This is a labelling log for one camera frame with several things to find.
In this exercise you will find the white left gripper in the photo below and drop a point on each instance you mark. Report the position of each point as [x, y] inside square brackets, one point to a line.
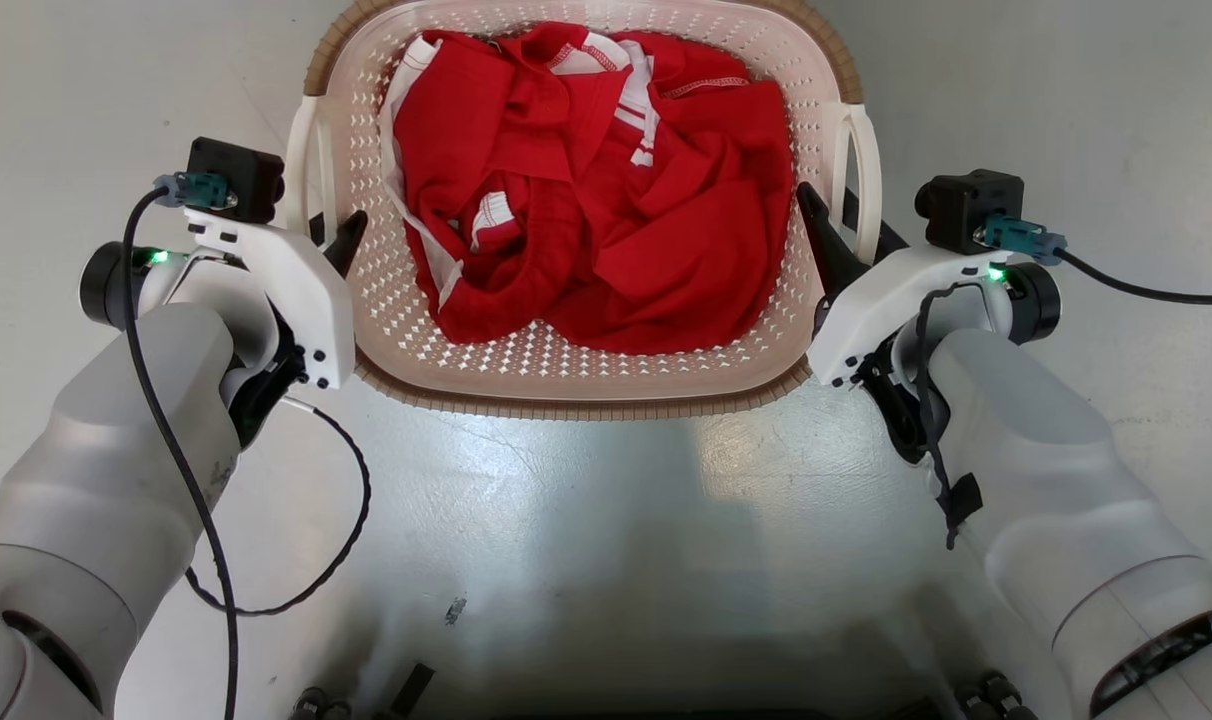
[296, 290]

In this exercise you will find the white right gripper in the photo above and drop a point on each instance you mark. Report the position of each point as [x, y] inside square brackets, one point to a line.
[866, 310]

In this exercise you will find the cream perforated laundry basket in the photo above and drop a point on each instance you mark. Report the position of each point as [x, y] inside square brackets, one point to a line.
[566, 375]

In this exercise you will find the dark robot base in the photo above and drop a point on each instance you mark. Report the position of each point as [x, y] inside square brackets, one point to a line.
[986, 695]

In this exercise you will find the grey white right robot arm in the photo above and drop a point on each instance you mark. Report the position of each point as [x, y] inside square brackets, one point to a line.
[1046, 500]

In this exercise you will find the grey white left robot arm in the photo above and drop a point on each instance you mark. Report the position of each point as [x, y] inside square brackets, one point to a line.
[96, 450]

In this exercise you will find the red and white garment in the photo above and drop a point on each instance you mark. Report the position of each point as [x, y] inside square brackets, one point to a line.
[586, 220]

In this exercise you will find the small dark floor scrap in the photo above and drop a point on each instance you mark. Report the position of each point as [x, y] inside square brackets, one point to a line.
[455, 611]

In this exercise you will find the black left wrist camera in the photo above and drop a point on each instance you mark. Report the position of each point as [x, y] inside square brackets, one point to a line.
[241, 170]

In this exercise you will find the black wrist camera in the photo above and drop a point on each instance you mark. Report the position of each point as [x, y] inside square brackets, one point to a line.
[961, 200]
[241, 170]

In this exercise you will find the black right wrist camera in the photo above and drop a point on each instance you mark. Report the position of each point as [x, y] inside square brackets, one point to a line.
[961, 200]

